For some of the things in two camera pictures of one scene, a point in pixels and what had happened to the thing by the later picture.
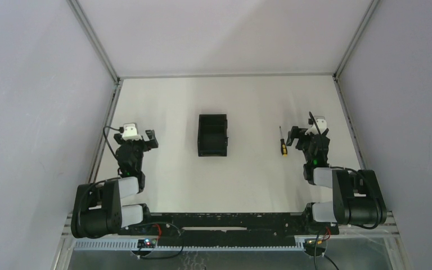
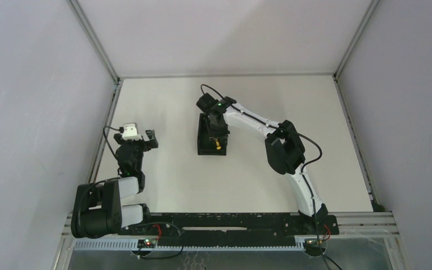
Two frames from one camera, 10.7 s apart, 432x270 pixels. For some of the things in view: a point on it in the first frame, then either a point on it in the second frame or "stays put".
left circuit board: [147, 243] stays put
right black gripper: [306, 137] to [215, 133]
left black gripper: [134, 142] stays put
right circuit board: [310, 244] stays put
